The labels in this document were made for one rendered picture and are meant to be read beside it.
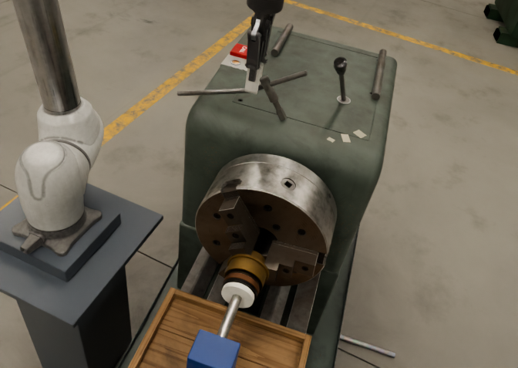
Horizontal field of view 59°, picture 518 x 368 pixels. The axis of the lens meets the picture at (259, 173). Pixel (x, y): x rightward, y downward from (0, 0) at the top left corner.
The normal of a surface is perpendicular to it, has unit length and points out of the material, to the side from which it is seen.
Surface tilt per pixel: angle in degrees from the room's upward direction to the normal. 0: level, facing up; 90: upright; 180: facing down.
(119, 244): 0
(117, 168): 0
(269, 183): 4
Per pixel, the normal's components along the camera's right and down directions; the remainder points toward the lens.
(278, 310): 0.58, -0.50
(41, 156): 0.14, -0.67
